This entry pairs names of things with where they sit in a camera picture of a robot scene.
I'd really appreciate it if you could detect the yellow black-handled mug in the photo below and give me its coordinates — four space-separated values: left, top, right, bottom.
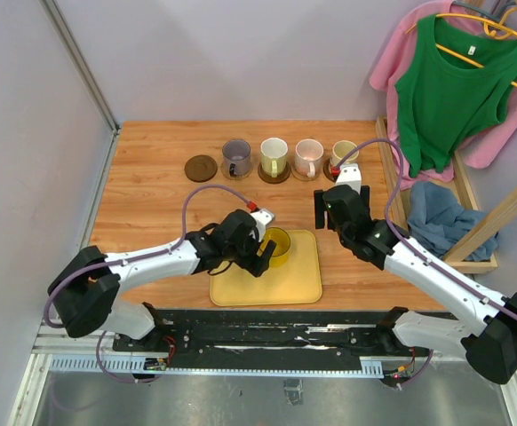
258 227 291 268

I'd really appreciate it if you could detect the small woven rattan coaster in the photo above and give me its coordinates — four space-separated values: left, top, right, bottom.
291 162 321 181

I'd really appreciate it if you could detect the brown wooden coaster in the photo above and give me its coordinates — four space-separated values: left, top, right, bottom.
184 154 218 183
258 162 291 185
322 158 339 182

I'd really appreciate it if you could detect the pink white mug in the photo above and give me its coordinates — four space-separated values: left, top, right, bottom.
294 138 324 168

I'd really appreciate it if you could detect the brown wooden coaster top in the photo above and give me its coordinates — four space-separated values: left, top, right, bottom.
258 162 291 185

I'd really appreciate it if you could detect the white green-handled mug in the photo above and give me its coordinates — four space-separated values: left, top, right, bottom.
260 138 289 178

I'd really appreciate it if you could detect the large woven rattan coaster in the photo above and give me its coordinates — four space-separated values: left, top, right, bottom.
219 163 253 180

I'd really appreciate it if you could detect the purple grey mug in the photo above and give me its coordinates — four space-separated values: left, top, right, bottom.
222 139 252 175

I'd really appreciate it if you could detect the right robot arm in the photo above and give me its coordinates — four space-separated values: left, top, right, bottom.
314 185 517 384

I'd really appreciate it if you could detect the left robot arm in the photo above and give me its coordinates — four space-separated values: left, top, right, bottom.
46 209 276 351

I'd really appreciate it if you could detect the yellow plastic tray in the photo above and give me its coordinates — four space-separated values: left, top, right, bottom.
210 230 322 307

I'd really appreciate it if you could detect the blue crumpled cloth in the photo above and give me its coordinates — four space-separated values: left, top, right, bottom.
408 181 487 258

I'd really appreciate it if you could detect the green tank top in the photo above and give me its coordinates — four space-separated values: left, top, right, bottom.
395 14 517 178

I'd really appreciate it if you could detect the pink t-shirt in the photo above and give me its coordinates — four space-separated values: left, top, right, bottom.
370 1 517 189

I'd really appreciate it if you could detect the yellow clothes hanger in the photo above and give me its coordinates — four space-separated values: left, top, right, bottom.
405 11 517 99

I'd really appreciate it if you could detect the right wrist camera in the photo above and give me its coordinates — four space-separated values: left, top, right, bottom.
330 163 362 193

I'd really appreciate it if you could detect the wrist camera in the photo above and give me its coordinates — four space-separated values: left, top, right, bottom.
330 163 362 193
246 201 275 228

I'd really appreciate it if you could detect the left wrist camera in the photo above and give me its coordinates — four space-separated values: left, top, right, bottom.
246 201 275 228

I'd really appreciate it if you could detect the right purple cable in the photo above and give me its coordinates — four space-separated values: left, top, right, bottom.
336 138 517 391

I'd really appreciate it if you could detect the purple cable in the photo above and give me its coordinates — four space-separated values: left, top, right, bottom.
44 184 253 385
336 138 517 391

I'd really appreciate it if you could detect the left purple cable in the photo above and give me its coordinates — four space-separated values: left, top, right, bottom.
44 184 253 385

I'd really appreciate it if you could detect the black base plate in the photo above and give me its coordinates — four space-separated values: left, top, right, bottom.
60 306 484 369

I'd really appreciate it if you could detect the wooden rack frame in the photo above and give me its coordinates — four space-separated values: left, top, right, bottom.
375 0 517 274

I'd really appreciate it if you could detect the aluminium rail frame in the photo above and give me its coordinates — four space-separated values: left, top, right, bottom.
8 309 517 425

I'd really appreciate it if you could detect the aluminium corner post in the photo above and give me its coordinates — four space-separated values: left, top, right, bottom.
38 0 121 133

